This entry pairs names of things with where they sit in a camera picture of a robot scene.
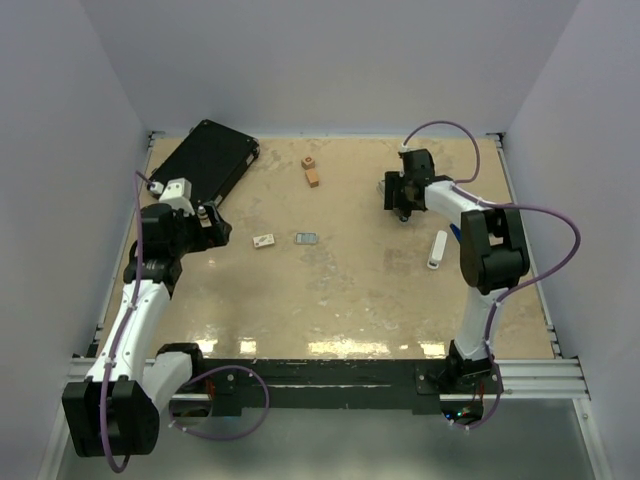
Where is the grey metal stapler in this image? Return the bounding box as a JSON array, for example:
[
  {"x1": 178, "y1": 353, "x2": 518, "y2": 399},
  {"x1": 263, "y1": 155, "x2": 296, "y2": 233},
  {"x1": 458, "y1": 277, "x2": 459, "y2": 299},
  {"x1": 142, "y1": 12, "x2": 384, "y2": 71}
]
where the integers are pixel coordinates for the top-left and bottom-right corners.
[{"x1": 376, "y1": 180, "x2": 410, "y2": 223}]

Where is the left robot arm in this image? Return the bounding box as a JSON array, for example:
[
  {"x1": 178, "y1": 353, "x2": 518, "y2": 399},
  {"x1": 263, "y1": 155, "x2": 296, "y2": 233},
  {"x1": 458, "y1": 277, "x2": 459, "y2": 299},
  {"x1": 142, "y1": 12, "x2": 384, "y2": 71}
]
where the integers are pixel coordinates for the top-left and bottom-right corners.
[{"x1": 62, "y1": 202, "x2": 232, "y2": 460}]

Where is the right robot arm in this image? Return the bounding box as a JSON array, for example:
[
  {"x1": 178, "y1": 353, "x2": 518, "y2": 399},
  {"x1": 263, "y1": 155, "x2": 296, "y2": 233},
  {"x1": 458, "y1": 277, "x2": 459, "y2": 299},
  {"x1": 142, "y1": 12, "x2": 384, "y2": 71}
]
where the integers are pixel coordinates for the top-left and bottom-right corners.
[{"x1": 384, "y1": 149, "x2": 530, "y2": 393}]

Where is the blue stapler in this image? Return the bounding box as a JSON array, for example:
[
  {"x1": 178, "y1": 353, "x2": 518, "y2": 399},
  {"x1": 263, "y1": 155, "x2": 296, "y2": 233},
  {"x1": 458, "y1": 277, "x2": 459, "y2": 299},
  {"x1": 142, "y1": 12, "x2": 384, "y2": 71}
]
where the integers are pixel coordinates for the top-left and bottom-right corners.
[{"x1": 449, "y1": 224, "x2": 461, "y2": 243}]

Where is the black hard case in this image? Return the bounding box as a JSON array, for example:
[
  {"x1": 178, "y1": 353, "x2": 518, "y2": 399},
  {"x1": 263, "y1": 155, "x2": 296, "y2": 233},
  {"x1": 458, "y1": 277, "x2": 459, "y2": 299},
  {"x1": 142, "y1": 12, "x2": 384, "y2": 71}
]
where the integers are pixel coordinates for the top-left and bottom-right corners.
[{"x1": 150, "y1": 119, "x2": 260, "y2": 208}]

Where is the plain wooden block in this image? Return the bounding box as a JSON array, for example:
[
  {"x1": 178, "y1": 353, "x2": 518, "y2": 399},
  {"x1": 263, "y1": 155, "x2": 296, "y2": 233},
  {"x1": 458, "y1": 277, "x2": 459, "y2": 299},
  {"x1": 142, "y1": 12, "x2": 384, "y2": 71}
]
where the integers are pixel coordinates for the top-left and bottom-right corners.
[{"x1": 305, "y1": 169, "x2": 320, "y2": 188}]

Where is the wooden cube with circle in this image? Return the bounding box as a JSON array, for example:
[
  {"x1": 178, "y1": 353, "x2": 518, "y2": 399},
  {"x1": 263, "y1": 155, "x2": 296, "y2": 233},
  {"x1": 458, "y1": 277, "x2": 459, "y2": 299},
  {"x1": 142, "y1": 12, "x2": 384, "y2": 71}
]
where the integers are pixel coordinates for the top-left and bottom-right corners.
[{"x1": 301, "y1": 157, "x2": 315, "y2": 170}]

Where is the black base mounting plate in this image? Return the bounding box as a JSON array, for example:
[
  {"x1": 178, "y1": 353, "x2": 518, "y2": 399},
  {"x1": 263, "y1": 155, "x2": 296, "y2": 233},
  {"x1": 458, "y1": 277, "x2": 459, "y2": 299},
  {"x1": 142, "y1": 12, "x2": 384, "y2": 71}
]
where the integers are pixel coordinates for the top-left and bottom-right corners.
[{"x1": 174, "y1": 359, "x2": 502, "y2": 416}]

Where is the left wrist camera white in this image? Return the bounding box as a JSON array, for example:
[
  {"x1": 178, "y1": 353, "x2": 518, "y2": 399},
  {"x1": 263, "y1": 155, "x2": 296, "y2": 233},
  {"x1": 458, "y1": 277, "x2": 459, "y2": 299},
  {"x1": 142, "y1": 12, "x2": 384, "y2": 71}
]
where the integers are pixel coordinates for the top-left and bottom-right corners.
[{"x1": 148, "y1": 178, "x2": 194, "y2": 215}]

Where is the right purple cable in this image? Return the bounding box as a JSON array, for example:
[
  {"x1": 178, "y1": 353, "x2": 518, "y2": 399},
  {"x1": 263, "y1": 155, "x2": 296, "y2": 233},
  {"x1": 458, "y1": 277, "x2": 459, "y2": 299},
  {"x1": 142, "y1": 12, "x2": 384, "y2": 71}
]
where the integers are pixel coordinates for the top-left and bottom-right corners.
[{"x1": 397, "y1": 119, "x2": 582, "y2": 431}]

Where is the aluminium frame rail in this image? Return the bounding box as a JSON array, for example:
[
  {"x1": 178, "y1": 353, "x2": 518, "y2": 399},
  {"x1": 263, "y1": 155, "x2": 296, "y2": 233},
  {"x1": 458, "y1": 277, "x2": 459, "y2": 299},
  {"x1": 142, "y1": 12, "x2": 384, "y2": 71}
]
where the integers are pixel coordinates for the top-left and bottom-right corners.
[{"x1": 62, "y1": 355, "x2": 592, "y2": 401}]

